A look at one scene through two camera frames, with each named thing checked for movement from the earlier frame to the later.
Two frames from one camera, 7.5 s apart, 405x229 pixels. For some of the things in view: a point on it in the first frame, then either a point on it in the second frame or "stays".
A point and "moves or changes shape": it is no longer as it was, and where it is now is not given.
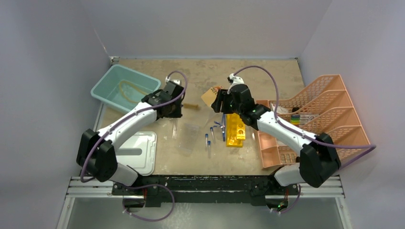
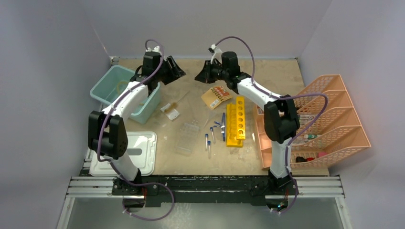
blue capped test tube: (212, 135) stays
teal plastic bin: (122, 88) stays
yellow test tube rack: (235, 130) stays
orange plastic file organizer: (324, 108) stays
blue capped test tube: (209, 144) stays
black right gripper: (223, 96) -> (206, 75)
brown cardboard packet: (209, 96) stays
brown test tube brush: (192, 106) moves or changes shape
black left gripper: (177, 114) -> (175, 72)
